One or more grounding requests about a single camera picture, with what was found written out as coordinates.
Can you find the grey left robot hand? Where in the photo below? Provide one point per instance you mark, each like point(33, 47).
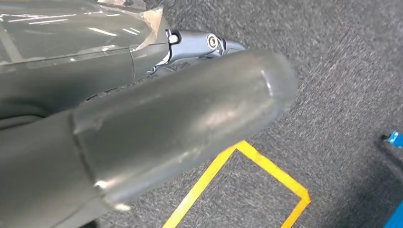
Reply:
point(157, 126)

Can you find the yellow floor tape square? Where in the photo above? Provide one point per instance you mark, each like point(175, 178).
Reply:
point(277, 174)

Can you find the blue metal shelf rack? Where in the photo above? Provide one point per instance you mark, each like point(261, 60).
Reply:
point(395, 139)

